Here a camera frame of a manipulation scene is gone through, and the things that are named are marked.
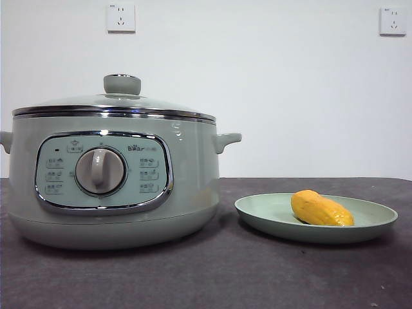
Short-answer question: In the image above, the yellow corn cob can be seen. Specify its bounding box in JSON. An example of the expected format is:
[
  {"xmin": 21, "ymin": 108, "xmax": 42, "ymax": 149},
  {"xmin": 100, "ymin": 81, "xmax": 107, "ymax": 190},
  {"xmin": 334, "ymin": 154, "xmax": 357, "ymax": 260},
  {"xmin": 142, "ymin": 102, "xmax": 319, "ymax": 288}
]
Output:
[{"xmin": 290, "ymin": 189, "xmax": 355, "ymax": 227}]

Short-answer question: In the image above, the glass lid with green knob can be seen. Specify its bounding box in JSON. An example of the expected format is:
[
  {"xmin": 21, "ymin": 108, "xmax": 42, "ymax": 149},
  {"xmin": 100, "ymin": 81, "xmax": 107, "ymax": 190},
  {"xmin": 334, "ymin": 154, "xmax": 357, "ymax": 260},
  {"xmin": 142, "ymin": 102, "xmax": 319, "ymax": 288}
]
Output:
[{"xmin": 12, "ymin": 73, "xmax": 217, "ymax": 124}]

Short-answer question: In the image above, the pale green electric steamer pot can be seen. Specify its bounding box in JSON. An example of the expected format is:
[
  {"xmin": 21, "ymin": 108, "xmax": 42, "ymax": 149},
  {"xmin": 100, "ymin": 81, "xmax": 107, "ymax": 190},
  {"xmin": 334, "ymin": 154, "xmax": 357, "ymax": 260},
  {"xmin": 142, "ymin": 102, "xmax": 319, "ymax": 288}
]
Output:
[{"xmin": 0, "ymin": 112, "xmax": 242, "ymax": 250}]

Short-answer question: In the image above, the pale green round plate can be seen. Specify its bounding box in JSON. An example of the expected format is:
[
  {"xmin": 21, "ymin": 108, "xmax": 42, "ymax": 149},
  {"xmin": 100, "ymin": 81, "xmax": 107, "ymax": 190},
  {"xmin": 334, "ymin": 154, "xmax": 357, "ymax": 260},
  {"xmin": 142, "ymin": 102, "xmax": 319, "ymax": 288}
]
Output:
[{"xmin": 234, "ymin": 192, "xmax": 399, "ymax": 243}]

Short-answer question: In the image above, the white wall socket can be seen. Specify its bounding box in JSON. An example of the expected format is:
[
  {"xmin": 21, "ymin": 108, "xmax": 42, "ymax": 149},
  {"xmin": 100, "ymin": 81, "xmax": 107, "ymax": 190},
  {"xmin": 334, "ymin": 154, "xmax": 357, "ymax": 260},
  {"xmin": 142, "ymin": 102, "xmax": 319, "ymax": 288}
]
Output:
[
  {"xmin": 107, "ymin": 3, "xmax": 136, "ymax": 33},
  {"xmin": 379, "ymin": 6, "xmax": 407, "ymax": 37}
]

